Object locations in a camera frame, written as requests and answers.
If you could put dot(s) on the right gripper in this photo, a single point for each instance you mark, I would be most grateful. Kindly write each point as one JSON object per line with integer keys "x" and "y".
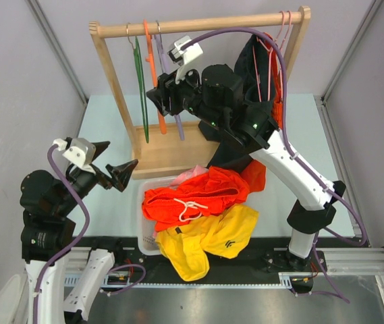
{"x": 168, "y": 87}

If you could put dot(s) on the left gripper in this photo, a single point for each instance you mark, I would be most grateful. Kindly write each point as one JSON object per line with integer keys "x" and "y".
{"x": 120, "y": 173}

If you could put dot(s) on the orange plastic hanger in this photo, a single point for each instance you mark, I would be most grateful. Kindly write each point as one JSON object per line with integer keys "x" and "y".
{"x": 151, "y": 60}

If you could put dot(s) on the bright orange shorts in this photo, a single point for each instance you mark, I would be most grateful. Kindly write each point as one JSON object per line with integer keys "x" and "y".
{"x": 207, "y": 194}

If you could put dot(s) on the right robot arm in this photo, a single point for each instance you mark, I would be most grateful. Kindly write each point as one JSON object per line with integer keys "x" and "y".
{"x": 216, "y": 97}

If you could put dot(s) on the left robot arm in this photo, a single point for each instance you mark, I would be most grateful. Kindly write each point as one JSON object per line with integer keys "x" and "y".
{"x": 56, "y": 219}

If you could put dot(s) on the lilac hanger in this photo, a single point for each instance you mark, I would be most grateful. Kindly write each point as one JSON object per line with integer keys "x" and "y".
{"x": 164, "y": 68}

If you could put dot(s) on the green hanger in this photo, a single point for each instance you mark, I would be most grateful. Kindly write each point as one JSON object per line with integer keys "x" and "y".
{"x": 141, "y": 84}

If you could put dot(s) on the black shorts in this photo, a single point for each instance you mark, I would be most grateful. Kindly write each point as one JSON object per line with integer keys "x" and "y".
{"x": 226, "y": 156}

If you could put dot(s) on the pink hanger with black shorts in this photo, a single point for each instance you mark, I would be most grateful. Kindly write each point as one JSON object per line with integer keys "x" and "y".
{"x": 258, "y": 74}

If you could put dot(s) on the yellow shorts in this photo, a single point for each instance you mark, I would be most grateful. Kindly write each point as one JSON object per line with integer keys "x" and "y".
{"x": 224, "y": 235}

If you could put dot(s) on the pink hanger with orange shorts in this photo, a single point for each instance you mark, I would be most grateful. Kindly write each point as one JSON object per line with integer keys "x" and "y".
{"x": 273, "y": 73}

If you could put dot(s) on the wooden clothes rack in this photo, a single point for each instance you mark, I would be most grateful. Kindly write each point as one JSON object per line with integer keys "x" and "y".
{"x": 166, "y": 154}

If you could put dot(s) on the pink patterned cloth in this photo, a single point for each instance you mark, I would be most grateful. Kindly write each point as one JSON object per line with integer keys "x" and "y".
{"x": 189, "y": 174}

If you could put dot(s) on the white plastic basket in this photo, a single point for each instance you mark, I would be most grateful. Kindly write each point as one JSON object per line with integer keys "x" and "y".
{"x": 146, "y": 228}

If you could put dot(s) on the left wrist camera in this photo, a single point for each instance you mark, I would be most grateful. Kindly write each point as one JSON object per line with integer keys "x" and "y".
{"x": 78, "y": 151}

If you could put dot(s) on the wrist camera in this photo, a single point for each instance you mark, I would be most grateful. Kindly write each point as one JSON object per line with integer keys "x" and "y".
{"x": 78, "y": 151}
{"x": 185, "y": 55}

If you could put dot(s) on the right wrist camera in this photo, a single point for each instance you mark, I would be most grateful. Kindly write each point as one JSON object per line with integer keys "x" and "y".
{"x": 185, "y": 55}

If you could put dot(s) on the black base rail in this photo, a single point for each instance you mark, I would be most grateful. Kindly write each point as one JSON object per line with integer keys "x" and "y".
{"x": 264, "y": 262}

